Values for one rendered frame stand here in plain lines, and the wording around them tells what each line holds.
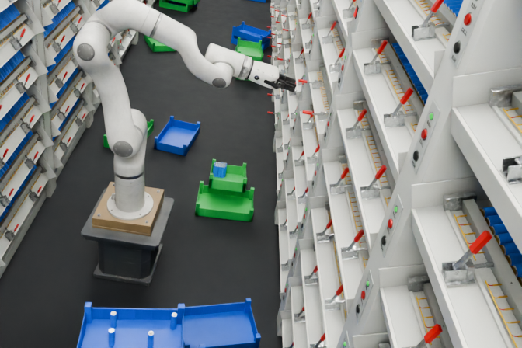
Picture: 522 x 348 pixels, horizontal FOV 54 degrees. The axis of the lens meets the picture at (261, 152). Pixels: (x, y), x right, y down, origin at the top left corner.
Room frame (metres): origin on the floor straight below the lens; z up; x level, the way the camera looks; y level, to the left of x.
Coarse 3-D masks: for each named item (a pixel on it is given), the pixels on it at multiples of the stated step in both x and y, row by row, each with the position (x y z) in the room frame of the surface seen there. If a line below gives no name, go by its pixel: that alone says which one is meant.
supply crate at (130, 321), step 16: (96, 320) 1.02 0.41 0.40; (128, 320) 1.04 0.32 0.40; (144, 320) 1.06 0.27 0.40; (160, 320) 1.07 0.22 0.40; (80, 336) 0.92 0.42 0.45; (96, 336) 0.97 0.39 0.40; (128, 336) 0.99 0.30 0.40; (144, 336) 1.00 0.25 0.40; (160, 336) 1.01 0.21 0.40; (176, 336) 1.02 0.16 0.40
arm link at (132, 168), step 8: (136, 112) 1.72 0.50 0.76; (136, 120) 1.66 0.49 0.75; (144, 120) 1.71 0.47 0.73; (144, 128) 1.68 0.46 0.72; (144, 136) 1.71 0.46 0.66; (144, 144) 1.70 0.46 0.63; (144, 152) 1.68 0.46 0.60; (120, 160) 1.62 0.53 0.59; (128, 160) 1.62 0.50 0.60; (136, 160) 1.64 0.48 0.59; (120, 168) 1.60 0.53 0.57; (128, 168) 1.60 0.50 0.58; (136, 168) 1.61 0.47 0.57; (120, 176) 1.60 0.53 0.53; (128, 176) 1.60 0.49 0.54; (136, 176) 1.61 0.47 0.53
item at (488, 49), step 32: (512, 0) 0.71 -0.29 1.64; (480, 32) 0.71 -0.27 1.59; (512, 32) 0.71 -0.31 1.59; (448, 64) 0.77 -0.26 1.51; (480, 64) 0.71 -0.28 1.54; (512, 64) 0.71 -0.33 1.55; (448, 96) 0.73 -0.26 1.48; (416, 128) 0.80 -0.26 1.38; (448, 128) 0.71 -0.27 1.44; (448, 160) 0.71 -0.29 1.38; (384, 224) 0.79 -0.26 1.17; (416, 256) 0.71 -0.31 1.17; (352, 320) 0.77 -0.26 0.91; (384, 320) 0.71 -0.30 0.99
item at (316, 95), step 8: (312, 64) 2.10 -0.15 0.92; (320, 64) 2.10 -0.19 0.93; (312, 72) 2.09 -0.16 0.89; (312, 80) 2.01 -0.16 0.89; (312, 96) 1.86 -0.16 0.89; (320, 96) 1.86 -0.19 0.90; (320, 104) 1.79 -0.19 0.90; (320, 112) 1.73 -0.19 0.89; (320, 128) 1.61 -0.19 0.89; (320, 136) 1.50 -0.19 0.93; (320, 144) 1.50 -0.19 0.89
